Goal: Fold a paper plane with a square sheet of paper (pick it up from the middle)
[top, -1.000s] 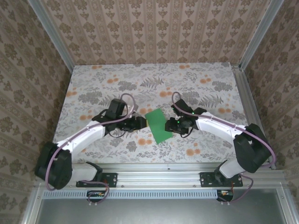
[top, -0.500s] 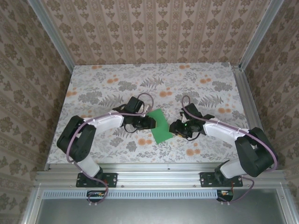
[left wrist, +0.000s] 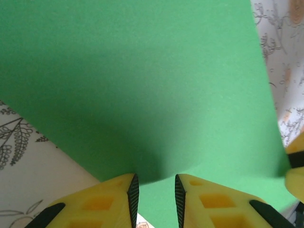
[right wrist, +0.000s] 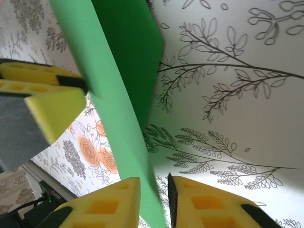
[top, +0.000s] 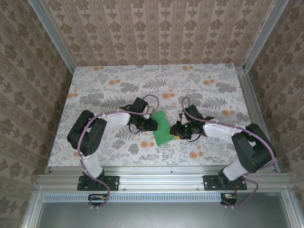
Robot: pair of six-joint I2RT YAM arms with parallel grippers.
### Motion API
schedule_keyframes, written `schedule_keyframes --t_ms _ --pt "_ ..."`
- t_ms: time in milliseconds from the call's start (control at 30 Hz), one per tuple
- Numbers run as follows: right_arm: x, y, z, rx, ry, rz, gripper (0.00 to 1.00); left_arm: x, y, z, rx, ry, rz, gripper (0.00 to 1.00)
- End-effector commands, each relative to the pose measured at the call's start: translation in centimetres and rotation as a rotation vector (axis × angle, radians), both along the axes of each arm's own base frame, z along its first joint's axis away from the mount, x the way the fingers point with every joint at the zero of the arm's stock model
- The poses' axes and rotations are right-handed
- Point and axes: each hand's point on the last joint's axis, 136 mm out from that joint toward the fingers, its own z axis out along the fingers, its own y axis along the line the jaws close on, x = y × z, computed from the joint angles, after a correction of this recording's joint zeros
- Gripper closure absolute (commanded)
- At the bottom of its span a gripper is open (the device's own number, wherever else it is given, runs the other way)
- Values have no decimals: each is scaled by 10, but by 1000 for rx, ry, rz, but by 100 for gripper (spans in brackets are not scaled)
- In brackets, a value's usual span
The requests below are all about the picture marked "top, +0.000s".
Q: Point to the aluminium frame post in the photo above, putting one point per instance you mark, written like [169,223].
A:
[263,35]
[52,35]

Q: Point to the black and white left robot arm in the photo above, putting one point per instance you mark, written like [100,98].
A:
[88,135]

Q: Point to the aluminium mounting rail beam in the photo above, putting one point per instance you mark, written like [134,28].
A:
[161,180]

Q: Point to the aluminium side rail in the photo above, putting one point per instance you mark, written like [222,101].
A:
[249,95]

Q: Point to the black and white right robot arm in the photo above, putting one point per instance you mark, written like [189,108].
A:
[254,152]

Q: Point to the floral patterned table cover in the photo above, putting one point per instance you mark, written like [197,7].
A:
[142,78]

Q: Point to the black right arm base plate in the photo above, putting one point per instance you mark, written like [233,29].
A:
[209,183]

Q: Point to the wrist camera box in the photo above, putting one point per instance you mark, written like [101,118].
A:
[139,104]
[193,112]

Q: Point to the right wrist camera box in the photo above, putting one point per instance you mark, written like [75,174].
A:
[193,112]

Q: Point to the green square paper sheet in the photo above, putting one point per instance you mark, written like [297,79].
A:
[164,135]

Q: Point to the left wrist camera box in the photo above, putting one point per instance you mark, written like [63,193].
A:
[139,104]

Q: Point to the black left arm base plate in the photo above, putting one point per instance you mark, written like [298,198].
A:
[114,183]

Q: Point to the grey metal sheet panel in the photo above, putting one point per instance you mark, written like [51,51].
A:
[161,216]

